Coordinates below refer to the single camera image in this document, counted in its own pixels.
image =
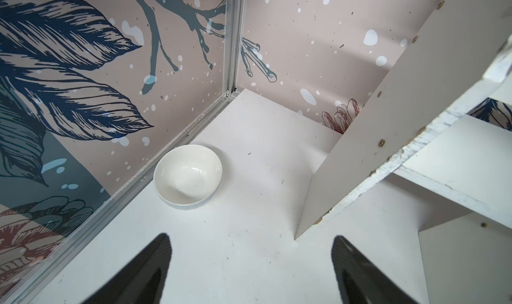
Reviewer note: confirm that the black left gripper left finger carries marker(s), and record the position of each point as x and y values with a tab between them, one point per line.
142	280

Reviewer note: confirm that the white wooden bookshelf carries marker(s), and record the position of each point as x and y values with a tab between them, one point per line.
417	184

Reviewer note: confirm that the white ceramic bowl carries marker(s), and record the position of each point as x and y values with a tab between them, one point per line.
188	176

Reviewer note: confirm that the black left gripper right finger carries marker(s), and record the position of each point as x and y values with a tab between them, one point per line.
359	280

